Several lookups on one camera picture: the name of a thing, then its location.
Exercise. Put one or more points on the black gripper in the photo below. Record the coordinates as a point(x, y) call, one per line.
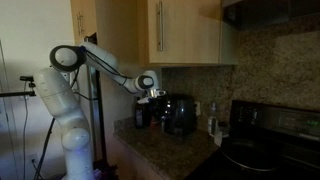
point(158, 94)

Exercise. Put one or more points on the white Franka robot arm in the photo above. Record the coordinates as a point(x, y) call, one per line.
point(60, 96)

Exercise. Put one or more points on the dark glass bottle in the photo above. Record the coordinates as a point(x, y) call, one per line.
point(139, 116)

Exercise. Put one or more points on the black coffee maker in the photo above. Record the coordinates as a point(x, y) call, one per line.
point(181, 115)

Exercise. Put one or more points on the clear bottle white label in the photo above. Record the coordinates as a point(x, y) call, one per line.
point(212, 121)

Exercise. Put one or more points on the black vertical stand pole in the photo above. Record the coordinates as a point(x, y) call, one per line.
point(97, 100)

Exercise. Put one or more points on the small white labelled container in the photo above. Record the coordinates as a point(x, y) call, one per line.
point(218, 137)

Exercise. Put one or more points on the black frying pan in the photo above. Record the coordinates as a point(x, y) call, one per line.
point(250, 155)

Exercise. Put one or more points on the black electric stove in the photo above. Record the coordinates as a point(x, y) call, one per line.
point(266, 116)

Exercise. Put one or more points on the black tripod leg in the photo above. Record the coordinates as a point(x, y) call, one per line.
point(45, 146)

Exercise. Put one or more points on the black range hood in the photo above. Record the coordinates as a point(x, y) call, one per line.
point(266, 13)

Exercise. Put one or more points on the black stand boom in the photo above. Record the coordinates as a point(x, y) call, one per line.
point(16, 94)

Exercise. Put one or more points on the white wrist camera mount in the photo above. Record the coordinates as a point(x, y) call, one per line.
point(144, 100)

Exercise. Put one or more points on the white wall outlet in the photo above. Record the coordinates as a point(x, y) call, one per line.
point(197, 108)

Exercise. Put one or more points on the wooden wall cupboard body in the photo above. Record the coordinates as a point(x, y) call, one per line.
point(228, 50)

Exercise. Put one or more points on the black camera on stand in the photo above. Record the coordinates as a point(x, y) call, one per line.
point(26, 79)

